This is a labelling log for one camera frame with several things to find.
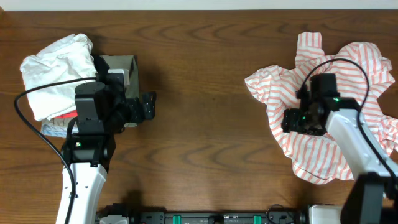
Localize light blue folded garment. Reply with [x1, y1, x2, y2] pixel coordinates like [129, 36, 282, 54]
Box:
[40, 124, 68, 138]

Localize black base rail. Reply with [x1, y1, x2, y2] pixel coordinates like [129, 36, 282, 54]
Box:
[94, 203, 309, 224]

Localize olive green folded garment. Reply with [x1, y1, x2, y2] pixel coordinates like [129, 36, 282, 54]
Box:
[41, 55, 141, 134]

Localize red white striped shirt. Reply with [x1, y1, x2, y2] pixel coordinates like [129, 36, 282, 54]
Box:
[245, 32, 397, 184]

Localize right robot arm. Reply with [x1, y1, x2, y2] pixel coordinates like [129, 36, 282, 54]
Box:
[282, 73, 397, 224]

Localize white crumpled garment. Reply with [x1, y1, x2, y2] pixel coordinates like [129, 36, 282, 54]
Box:
[20, 34, 96, 121]

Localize navy and red folded garment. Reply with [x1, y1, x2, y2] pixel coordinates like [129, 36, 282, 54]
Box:
[54, 55, 109, 119]

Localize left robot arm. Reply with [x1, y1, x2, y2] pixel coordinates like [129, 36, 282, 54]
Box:
[56, 73, 156, 223]

